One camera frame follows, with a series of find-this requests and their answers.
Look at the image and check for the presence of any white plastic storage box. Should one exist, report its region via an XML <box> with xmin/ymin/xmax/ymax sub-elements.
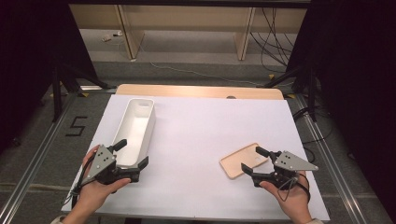
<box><xmin>111</xmin><ymin>97</ymin><xmax>157</xmax><ymax>171</ymax></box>

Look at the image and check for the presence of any black curtain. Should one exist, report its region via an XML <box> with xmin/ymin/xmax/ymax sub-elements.
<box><xmin>0</xmin><ymin>0</ymin><xmax>98</xmax><ymax>152</ymax></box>
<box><xmin>285</xmin><ymin>0</ymin><xmax>396</xmax><ymax>216</ymax></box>

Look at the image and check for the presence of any beige wooden desk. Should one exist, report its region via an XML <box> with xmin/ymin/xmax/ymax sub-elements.
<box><xmin>68</xmin><ymin>3</ymin><xmax>307</xmax><ymax>62</ymax></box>

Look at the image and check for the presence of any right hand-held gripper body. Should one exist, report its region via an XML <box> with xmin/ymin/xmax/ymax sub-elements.
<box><xmin>250</xmin><ymin>150</ymin><xmax>319</xmax><ymax>190</ymax></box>

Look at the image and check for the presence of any white floor cable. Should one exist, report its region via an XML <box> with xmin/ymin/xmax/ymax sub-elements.
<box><xmin>148</xmin><ymin>61</ymin><xmax>269</xmax><ymax>88</ymax></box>

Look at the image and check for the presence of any short aluminium frame rail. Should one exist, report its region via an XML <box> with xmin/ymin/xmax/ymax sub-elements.
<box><xmin>78</xmin><ymin>85</ymin><xmax>117</xmax><ymax>94</ymax></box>

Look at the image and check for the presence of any black floor cable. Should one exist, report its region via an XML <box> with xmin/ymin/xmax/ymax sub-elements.
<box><xmin>292</xmin><ymin>105</ymin><xmax>332</xmax><ymax>163</ymax></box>

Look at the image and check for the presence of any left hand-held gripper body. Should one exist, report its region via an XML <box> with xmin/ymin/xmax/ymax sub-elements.
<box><xmin>81</xmin><ymin>144</ymin><xmax>141</xmax><ymax>187</ymax></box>

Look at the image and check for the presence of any person's right hand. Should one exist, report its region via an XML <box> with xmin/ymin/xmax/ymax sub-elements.
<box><xmin>260</xmin><ymin>173</ymin><xmax>313</xmax><ymax>219</ymax></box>

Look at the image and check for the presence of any bundle of black cables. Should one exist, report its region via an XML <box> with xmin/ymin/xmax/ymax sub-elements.
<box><xmin>249</xmin><ymin>7</ymin><xmax>296</xmax><ymax>75</ymax></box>

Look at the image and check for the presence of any black tripod stand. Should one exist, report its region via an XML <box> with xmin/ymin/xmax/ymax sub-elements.
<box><xmin>262</xmin><ymin>64</ymin><xmax>318</xmax><ymax>122</ymax></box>
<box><xmin>50</xmin><ymin>62</ymin><xmax>118</xmax><ymax>123</ymax></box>

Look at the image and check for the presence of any white table sheet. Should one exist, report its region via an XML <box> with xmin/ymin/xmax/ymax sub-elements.
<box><xmin>61</xmin><ymin>93</ymin><xmax>331</xmax><ymax>222</ymax></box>

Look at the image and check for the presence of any person's left hand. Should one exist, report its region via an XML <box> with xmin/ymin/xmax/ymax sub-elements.
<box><xmin>76</xmin><ymin>145</ymin><xmax>132</xmax><ymax>203</ymax></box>

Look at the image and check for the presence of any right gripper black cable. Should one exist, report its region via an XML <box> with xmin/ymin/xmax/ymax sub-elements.
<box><xmin>276</xmin><ymin>172</ymin><xmax>312</xmax><ymax>203</ymax></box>

